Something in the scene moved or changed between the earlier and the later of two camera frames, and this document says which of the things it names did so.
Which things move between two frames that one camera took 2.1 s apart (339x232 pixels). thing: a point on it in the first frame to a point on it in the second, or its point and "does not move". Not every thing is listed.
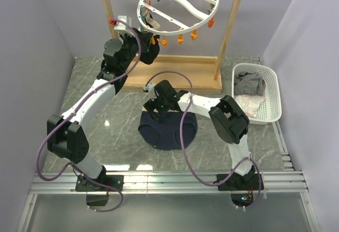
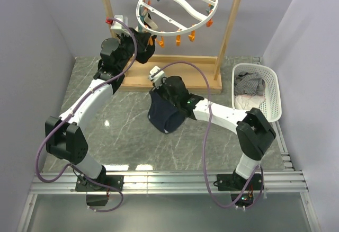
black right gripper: [150, 107] to [162, 86]
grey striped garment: [247, 83] does not move
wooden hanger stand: [182, 73] does not move
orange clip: [211, 22] does not move
